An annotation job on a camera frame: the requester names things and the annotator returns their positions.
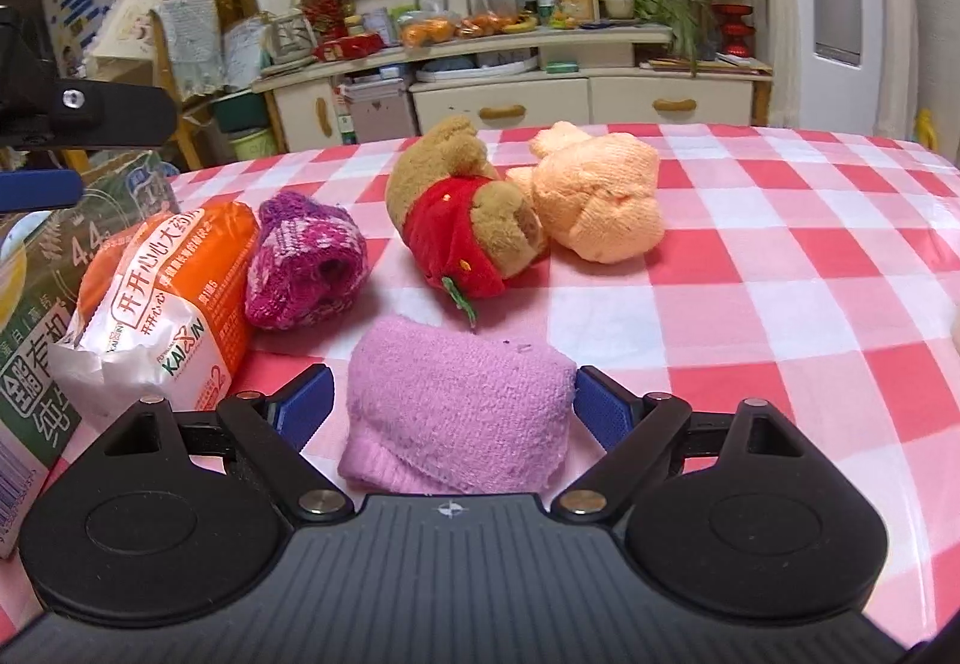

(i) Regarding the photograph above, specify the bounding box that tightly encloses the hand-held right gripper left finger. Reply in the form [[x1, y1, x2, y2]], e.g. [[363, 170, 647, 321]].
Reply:
[[100, 364, 356, 524]]

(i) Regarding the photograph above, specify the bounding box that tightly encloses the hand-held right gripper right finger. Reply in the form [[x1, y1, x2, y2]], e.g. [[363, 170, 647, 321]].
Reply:
[[551, 368, 820, 524]]

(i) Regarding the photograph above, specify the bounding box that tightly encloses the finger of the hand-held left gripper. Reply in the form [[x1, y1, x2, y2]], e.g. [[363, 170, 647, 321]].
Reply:
[[0, 169, 85, 214], [0, 8, 179, 149]]

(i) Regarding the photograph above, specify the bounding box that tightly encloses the pink fuzzy sock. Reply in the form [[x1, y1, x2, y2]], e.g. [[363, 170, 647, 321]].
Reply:
[[337, 315, 578, 496]]

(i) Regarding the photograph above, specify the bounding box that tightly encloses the orange and white tissue packet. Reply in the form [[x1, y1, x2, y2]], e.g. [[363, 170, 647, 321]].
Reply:
[[56, 200, 262, 434]]

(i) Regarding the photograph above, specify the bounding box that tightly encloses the printed cardboard box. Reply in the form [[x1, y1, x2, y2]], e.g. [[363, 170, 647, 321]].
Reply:
[[0, 150, 186, 560]]

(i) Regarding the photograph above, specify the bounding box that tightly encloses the white scalloped card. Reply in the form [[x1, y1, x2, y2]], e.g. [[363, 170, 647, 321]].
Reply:
[[82, 0, 185, 84]]

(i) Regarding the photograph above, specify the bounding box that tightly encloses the green storage bin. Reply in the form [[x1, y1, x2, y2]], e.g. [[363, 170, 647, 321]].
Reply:
[[210, 90, 271, 133]]

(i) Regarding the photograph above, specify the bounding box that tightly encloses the purple knit sock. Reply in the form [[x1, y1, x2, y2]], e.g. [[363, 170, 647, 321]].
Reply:
[[244, 190, 370, 333]]

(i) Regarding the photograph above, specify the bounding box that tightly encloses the pale green bucket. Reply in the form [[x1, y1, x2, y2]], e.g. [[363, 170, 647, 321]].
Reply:
[[227, 128, 280, 164]]

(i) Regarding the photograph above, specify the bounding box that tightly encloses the pink checkered tablecloth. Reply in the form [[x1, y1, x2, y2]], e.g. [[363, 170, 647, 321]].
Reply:
[[0, 122, 960, 650]]

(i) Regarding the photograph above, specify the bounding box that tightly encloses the peach knit sock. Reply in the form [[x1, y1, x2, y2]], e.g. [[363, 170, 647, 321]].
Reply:
[[504, 120, 666, 266]]

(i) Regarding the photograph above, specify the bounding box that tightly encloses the teddy bear with red shirt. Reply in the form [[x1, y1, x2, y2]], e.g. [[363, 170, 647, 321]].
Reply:
[[385, 115, 551, 328]]

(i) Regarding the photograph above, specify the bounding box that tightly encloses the red flower arrangement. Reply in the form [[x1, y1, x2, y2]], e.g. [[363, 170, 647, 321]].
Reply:
[[294, 0, 355, 40]]

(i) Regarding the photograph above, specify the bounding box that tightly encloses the red gift box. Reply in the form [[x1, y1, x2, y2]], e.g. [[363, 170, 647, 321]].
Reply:
[[315, 32, 386, 63]]

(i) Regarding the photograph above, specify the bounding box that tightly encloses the grey storage box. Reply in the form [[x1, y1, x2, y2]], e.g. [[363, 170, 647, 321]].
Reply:
[[346, 96, 419, 145]]

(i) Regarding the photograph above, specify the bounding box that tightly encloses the cream cabinet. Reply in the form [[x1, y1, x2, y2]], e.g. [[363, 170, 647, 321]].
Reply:
[[251, 26, 775, 157]]

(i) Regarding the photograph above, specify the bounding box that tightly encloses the pile of oranges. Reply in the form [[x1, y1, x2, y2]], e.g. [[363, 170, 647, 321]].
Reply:
[[400, 13, 520, 48]]

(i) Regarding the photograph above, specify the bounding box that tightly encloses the white round tray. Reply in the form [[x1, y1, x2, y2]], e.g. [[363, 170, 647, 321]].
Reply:
[[415, 53, 541, 83]]

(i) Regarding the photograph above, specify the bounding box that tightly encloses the red candle holder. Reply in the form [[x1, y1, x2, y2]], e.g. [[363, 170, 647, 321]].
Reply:
[[711, 2, 753, 59]]

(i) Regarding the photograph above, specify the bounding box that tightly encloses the wooden picture frame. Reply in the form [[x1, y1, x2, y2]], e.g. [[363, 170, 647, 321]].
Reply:
[[553, 0, 599, 28]]

